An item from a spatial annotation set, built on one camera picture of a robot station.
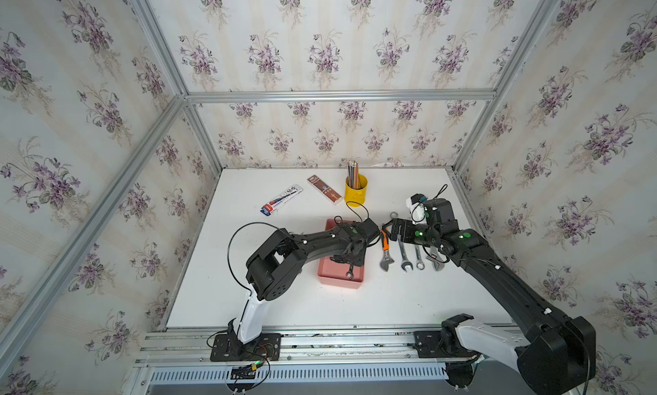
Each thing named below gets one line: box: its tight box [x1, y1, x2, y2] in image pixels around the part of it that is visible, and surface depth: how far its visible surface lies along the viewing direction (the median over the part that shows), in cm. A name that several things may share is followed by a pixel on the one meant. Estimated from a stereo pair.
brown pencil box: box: [306, 174, 344, 207], surface depth 113 cm
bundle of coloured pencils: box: [347, 159, 362, 189], surface depth 103 cm
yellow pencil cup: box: [343, 173, 368, 207], surface depth 104 cm
